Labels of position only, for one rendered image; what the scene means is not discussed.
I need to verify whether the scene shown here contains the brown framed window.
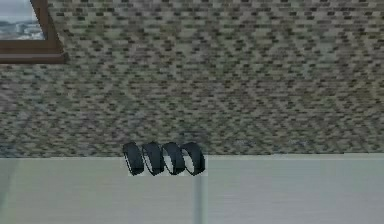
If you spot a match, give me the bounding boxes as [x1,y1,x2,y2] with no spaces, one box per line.
[0,0,69,65]

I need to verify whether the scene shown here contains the black ring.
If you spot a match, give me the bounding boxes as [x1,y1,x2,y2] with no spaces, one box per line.
[180,142,206,177]
[161,142,186,176]
[122,142,145,177]
[141,141,165,177]

